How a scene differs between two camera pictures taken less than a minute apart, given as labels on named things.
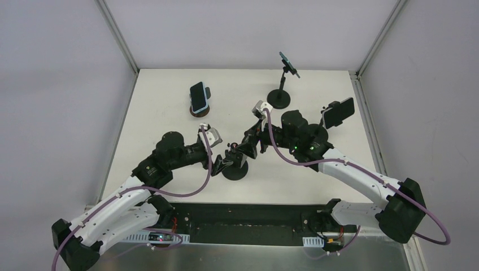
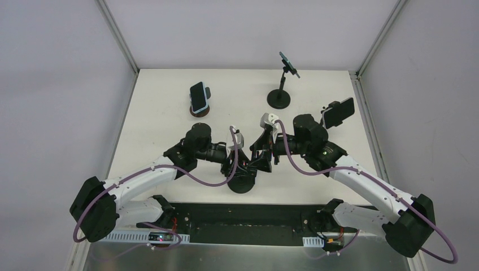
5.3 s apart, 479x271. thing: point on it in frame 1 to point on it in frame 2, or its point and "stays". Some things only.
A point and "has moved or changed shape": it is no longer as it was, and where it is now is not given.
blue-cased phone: [198, 97] stays
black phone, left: [284, 57] stays
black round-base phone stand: [235, 171] has moved or changed shape
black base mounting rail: [278, 223] stays
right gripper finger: [249, 148] to [263, 164]
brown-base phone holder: [205, 112] stays
